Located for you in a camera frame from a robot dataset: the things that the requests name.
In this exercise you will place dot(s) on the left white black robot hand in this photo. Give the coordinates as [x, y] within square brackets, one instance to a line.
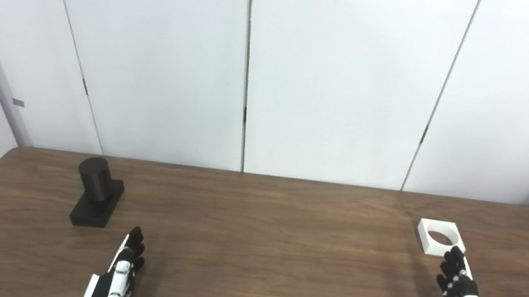
[120, 271]

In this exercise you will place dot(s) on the white square piece with hole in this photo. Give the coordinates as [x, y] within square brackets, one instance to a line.
[425, 232]

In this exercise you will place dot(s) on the black peg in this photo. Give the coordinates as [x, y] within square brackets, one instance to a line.
[94, 180]

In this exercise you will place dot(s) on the black panel seam clip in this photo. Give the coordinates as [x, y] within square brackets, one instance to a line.
[85, 86]

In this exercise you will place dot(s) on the small gray wall tag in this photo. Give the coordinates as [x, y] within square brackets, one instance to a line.
[18, 103]

